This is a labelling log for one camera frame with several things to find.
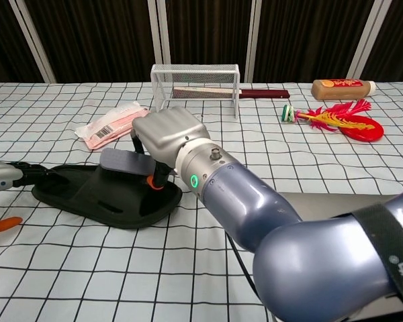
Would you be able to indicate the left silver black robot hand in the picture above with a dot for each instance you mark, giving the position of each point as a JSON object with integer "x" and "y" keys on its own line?
{"x": 1, "y": 176}

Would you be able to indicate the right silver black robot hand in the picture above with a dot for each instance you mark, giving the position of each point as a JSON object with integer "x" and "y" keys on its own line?
{"x": 168, "y": 132}

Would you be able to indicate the grey cleaning brush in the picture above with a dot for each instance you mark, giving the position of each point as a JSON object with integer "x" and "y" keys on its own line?
{"x": 124, "y": 162}

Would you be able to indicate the black rubber slipper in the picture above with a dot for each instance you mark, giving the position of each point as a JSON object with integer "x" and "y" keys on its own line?
{"x": 87, "y": 194}

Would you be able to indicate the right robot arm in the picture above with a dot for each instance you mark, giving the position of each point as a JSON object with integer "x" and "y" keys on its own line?
{"x": 289, "y": 251}

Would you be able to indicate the pink packet with barcode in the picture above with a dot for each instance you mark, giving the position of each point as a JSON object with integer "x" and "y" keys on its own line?
{"x": 100, "y": 131}

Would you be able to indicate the white blue checkered tablecloth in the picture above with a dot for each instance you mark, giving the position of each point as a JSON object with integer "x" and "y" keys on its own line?
{"x": 87, "y": 268}

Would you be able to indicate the red yellow feather shuttlecock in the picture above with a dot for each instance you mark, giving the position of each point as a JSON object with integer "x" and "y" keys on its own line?
{"x": 325, "y": 119}

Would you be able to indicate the brown bottle with red label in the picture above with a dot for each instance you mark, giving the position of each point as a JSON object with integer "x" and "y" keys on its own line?
{"x": 339, "y": 89}

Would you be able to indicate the red plastic disc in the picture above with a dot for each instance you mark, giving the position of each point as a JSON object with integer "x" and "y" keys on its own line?
{"x": 366, "y": 132}

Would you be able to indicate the white screen frame post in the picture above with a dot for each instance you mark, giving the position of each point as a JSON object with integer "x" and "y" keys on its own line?
{"x": 255, "y": 40}
{"x": 158, "y": 33}
{"x": 366, "y": 40}
{"x": 33, "y": 43}

